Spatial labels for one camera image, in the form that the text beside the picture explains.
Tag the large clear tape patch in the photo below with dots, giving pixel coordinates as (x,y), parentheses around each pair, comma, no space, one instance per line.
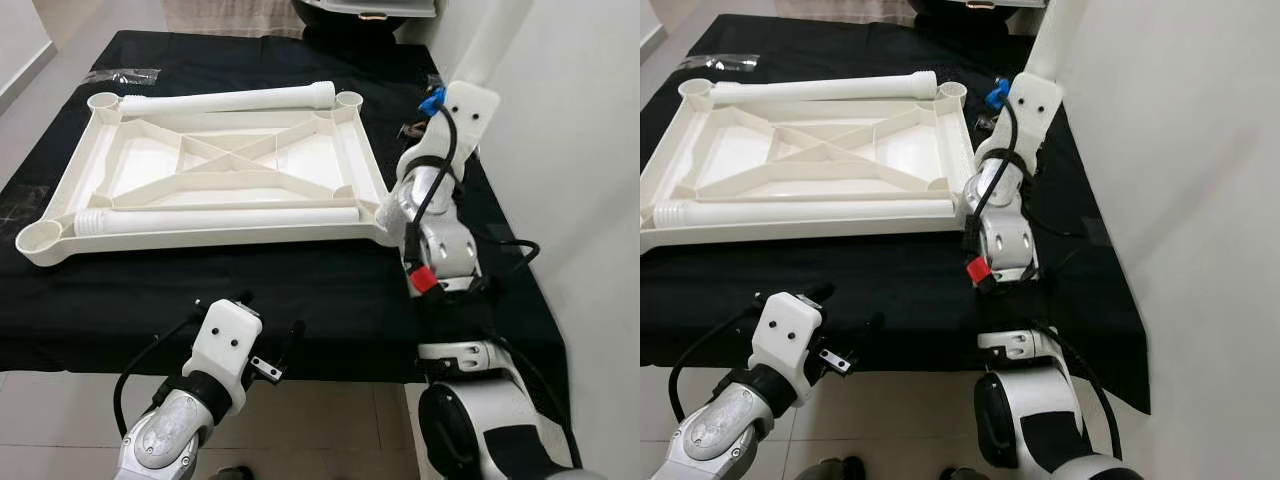
(20,200)

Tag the grey tape patch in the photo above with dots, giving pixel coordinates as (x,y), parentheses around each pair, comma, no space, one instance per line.
(1097,232)

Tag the white plastic table top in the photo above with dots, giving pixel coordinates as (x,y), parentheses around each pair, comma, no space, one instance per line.
(200,245)
(800,238)

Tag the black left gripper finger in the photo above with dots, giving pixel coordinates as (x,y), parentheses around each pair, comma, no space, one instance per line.
(242,297)
(818,292)
(296,335)
(870,334)

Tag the grey robot foot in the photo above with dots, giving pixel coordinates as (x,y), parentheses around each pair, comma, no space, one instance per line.
(232,474)
(963,474)
(843,470)

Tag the grey right robot foot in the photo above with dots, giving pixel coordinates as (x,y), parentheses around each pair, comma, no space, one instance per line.
(963,474)

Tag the beige cloth covered bench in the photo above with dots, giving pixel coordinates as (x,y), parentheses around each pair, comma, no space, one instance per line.
(230,15)
(840,10)

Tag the grey left robot foot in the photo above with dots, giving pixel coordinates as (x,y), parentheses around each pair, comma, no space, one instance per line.
(232,474)
(843,470)

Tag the narrow clear tape strip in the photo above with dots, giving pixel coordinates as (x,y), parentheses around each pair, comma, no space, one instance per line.
(715,62)
(120,76)

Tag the black tablecloth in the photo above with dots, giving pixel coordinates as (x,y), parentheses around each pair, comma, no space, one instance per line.
(300,290)
(900,285)

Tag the black wok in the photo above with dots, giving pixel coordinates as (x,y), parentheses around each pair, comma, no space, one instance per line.
(930,6)
(340,22)

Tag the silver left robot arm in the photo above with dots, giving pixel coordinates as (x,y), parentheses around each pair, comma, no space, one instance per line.
(715,435)
(165,440)

